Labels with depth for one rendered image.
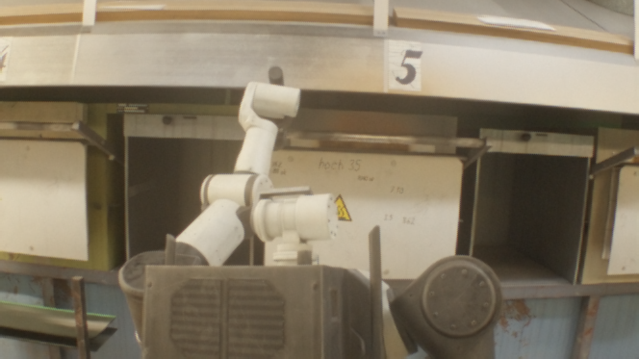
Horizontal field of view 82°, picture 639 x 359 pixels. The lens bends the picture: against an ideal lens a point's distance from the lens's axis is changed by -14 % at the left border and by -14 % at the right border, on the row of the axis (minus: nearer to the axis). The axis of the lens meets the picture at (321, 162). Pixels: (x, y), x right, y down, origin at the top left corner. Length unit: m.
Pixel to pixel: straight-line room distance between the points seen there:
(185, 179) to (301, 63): 1.16
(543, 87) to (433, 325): 0.95
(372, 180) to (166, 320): 0.97
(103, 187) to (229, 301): 1.24
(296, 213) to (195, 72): 0.67
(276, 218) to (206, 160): 1.51
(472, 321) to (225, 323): 0.25
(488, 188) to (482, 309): 1.78
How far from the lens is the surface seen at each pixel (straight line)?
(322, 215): 0.58
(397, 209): 1.35
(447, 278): 0.47
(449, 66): 1.20
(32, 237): 1.67
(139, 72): 1.23
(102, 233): 1.66
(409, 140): 1.22
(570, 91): 1.35
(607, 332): 2.13
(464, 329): 0.48
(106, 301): 1.82
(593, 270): 1.87
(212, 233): 0.75
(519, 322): 1.86
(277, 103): 0.96
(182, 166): 2.14
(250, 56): 1.16
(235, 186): 0.82
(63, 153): 1.54
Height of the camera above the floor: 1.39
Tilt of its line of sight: 4 degrees down
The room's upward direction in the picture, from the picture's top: 2 degrees clockwise
